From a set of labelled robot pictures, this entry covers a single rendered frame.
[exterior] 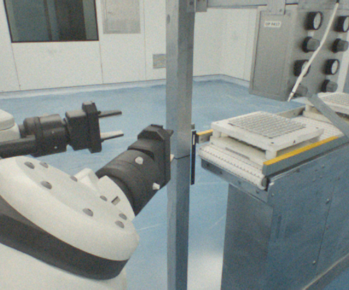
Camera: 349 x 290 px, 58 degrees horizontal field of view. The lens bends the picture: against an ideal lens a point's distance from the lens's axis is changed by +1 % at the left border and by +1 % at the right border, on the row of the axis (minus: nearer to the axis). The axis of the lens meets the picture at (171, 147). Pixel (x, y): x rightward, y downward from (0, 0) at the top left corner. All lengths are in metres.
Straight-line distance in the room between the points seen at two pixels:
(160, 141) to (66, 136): 0.25
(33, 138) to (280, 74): 0.54
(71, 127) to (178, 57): 0.38
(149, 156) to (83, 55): 5.38
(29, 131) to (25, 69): 5.11
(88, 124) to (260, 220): 0.66
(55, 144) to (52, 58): 5.12
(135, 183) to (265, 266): 0.82
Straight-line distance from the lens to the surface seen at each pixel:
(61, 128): 0.70
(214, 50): 6.84
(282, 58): 0.74
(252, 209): 1.11
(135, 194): 0.44
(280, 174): 0.90
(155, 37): 6.21
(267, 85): 0.77
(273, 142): 0.89
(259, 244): 1.16
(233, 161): 0.93
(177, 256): 1.23
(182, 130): 0.98
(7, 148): 0.67
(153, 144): 0.52
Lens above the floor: 1.24
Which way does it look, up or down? 23 degrees down
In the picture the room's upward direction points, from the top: straight up
